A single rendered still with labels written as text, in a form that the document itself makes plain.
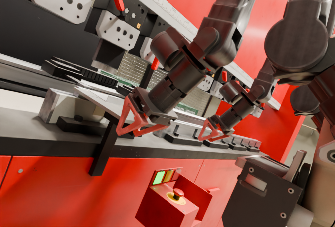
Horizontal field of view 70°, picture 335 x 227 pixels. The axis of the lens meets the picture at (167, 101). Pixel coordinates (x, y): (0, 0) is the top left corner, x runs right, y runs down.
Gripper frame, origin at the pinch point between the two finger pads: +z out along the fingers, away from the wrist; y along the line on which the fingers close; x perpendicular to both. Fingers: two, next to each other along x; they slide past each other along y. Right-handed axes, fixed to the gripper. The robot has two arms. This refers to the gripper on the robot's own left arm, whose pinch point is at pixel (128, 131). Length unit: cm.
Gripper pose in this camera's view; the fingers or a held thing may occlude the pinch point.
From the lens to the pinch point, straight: 51.6
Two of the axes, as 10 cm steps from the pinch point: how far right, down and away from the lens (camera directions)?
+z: -6.9, 6.6, 2.9
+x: 5.1, 7.3, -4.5
